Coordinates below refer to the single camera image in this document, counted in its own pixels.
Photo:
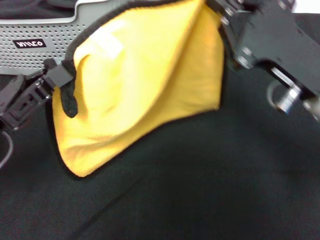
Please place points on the yellow and grey towel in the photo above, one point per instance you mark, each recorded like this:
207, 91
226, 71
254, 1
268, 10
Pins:
137, 87

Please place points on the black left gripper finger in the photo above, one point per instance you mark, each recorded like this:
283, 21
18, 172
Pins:
60, 75

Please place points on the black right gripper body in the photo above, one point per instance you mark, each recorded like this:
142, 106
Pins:
275, 37

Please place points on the black tablecloth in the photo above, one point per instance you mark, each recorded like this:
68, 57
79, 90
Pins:
200, 187

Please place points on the dark crumpled cloth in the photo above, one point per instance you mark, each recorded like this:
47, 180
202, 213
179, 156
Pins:
32, 8

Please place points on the grey perforated plastic storage box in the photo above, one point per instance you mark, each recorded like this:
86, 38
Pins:
25, 57

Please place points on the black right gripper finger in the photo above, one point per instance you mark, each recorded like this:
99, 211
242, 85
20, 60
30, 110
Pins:
231, 32
232, 5

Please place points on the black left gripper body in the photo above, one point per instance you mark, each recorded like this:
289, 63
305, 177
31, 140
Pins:
17, 102

